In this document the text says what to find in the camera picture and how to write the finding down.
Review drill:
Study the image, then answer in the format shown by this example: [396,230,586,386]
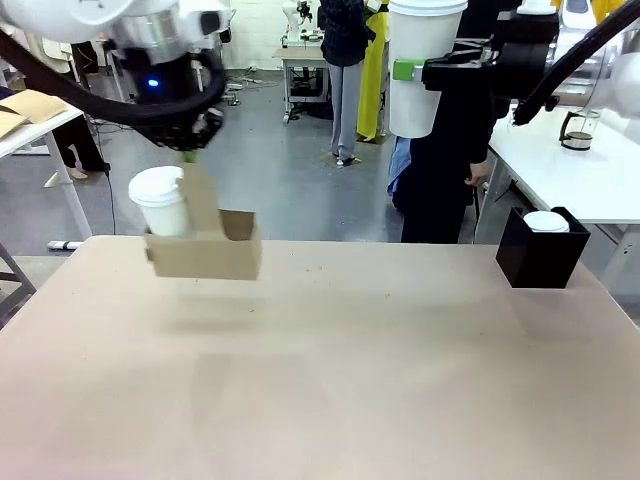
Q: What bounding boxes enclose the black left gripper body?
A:
[121,45,211,132]

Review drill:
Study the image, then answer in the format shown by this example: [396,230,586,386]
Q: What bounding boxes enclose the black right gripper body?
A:
[491,13,552,97]

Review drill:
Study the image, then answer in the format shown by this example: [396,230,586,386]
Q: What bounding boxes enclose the white lidded paper cup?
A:
[386,0,469,139]
[127,165,194,238]

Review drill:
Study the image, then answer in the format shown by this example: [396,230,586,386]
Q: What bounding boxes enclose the glass french press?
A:
[557,109,602,152]

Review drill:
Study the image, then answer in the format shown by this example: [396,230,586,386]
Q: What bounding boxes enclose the brown cardboard cup carrier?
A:
[143,161,263,282]

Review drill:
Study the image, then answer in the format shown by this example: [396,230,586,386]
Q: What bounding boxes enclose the person left forearm black sleeve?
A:
[467,92,512,166]

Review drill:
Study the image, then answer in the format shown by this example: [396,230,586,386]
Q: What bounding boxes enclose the white cup lid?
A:
[522,210,571,234]

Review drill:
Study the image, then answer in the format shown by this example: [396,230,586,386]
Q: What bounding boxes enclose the person left hand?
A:
[465,160,494,188]

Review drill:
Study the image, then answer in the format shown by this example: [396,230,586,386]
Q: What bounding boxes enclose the person in yellow coat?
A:
[354,0,392,143]

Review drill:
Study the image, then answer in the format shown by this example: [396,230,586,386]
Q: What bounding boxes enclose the bystander in black trousers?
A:
[48,39,112,182]

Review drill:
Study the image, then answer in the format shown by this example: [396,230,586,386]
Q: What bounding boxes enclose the bystander in grey trousers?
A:
[318,0,373,168]

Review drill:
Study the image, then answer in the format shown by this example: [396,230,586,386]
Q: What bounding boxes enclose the blue cloth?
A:
[386,133,417,212]

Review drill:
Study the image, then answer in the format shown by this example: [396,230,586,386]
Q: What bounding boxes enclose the white background workbench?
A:
[271,45,333,125]

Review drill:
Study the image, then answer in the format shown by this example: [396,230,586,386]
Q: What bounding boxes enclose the large brown cardboard sheet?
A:
[0,90,70,124]

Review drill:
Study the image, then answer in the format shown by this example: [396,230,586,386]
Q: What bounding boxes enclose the person torso black hoodie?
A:
[398,0,512,245]

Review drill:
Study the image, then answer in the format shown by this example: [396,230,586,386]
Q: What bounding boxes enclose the white work table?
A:
[483,99,640,306]

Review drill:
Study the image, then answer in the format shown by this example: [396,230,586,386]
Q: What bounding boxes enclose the white side table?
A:
[0,90,94,251]

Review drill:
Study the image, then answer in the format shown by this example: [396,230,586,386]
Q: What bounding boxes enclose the small brown cardboard sheet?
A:
[0,110,30,141]

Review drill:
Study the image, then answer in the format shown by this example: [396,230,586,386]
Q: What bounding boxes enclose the black square box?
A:
[494,205,592,290]

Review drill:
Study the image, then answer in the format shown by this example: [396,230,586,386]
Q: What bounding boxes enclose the black sleeved right arm cable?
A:
[511,18,640,127]

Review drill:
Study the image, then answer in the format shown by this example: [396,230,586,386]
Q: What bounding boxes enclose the black sleeved arm cable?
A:
[511,18,640,127]
[0,27,227,128]

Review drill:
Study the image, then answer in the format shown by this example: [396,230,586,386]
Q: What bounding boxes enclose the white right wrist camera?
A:
[515,0,559,16]

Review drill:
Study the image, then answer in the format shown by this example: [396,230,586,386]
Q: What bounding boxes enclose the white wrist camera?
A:
[198,5,235,44]
[515,0,559,16]

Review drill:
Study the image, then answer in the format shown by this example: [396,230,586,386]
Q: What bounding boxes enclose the black sleeved left arm cable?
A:
[0,27,227,128]

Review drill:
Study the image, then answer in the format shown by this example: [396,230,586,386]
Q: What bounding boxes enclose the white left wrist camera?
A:
[198,5,235,44]

